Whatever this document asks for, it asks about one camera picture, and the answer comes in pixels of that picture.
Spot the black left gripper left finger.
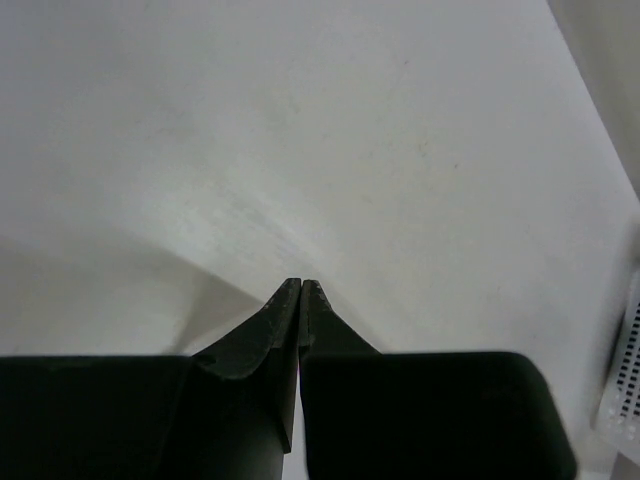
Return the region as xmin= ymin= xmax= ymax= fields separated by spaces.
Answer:
xmin=189 ymin=278 xmax=300 ymax=479

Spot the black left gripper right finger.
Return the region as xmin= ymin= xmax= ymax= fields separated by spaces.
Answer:
xmin=298 ymin=280 xmax=380 ymax=355

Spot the white plastic laundry basket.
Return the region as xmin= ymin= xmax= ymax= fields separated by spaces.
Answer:
xmin=595 ymin=271 xmax=640 ymax=464

